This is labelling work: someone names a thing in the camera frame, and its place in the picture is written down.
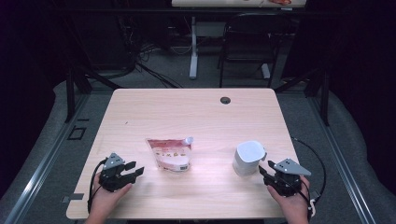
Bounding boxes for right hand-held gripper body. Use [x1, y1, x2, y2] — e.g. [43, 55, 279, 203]
[263, 158, 312, 198]

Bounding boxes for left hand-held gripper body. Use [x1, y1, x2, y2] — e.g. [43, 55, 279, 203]
[98, 152, 134, 192]

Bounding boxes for white lidded container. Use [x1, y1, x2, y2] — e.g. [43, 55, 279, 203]
[232, 140, 268, 177]

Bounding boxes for red and white spouted pouch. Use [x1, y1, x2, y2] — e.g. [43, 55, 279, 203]
[145, 135, 194, 173]

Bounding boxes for person's left hand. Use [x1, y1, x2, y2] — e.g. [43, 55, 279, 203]
[90, 172, 134, 220]

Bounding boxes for person's right hand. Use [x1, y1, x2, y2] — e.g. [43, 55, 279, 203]
[266, 175, 312, 224]

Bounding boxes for black tape square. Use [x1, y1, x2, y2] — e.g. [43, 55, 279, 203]
[67, 125, 88, 141]

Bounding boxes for black metal stand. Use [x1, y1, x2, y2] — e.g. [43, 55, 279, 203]
[274, 66, 331, 127]
[64, 63, 124, 124]

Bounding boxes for black folding chair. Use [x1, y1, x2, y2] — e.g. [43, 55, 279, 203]
[218, 12, 293, 89]

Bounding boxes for white desk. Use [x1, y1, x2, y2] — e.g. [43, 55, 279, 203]
[171, 0, 307, 80]

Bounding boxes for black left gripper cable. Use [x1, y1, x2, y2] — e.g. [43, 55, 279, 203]
[87, 159, 108, 214]

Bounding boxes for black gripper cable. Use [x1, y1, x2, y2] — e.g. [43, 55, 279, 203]
[290, 136, 327, 218]
[87, 159, 108, 214]

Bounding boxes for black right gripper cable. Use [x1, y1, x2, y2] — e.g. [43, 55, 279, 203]
[290, 136, 327, 218]

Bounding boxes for aluminium floor rail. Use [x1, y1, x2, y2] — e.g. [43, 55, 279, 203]
[3, 92, 92, 224]
[307, 92, 377, 224]

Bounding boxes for black floor cables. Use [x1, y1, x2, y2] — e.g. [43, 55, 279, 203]
[118, 15, 185, 90]

